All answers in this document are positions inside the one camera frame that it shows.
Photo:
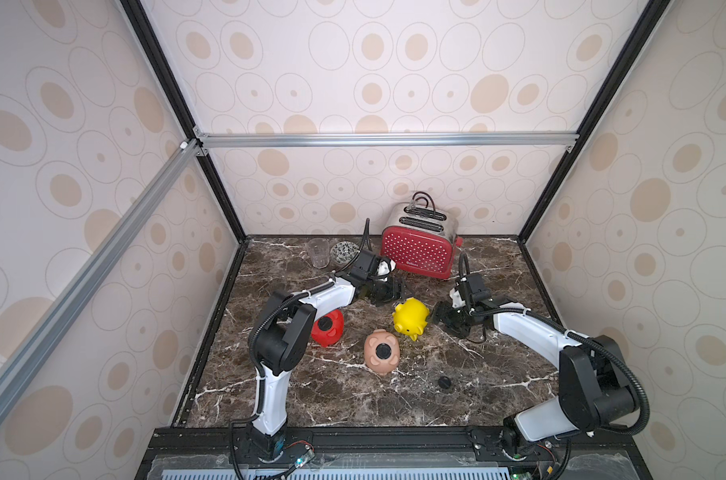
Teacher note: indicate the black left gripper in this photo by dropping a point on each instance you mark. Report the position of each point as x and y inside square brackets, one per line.
[391, 297]

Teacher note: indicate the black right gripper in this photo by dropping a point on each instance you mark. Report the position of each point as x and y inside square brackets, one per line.
[456, 318]

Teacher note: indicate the yellow piggy bank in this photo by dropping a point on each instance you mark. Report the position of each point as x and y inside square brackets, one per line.
[410, 318]

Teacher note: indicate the red piggy bank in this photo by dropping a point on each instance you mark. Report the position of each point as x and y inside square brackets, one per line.
[328, 330]

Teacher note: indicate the pink piggy bank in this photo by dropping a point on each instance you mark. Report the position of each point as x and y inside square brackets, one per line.
[381, 352]

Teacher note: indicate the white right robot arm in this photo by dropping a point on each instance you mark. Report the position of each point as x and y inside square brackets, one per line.
[596, 388]

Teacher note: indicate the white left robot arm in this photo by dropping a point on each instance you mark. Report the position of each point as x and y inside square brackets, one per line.
[282, 331]

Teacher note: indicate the floral patterned bowl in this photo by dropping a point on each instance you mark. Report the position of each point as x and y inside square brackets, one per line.
[343, 252]

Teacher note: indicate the clear drinking glass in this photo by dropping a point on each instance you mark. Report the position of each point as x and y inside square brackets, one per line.
[318, 250]

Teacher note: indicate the red polka dot toaster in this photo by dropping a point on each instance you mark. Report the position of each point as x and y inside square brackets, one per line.
[421, 238]

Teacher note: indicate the aluminium frame rail back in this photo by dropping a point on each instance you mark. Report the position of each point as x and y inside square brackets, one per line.
[424, 139]

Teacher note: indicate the aluminium frame rail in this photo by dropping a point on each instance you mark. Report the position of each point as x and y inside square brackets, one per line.
[19, 371]
[424, 139]

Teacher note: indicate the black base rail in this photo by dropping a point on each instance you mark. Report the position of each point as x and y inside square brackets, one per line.
[477, 443]

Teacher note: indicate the aluminium frame rail left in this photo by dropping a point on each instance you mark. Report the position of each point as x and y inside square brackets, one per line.
[19, 371]

